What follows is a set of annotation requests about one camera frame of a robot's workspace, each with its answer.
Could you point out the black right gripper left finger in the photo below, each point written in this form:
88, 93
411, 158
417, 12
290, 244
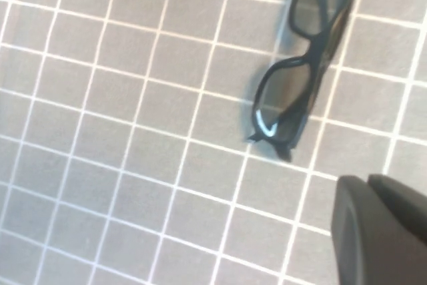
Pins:
367, 238

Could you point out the black tortoiseshell glasses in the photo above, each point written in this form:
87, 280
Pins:
313, 51

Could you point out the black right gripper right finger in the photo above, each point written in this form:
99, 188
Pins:
403, 195

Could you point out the grey white-checked tablecloth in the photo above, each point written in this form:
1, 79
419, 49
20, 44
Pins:
133, 131

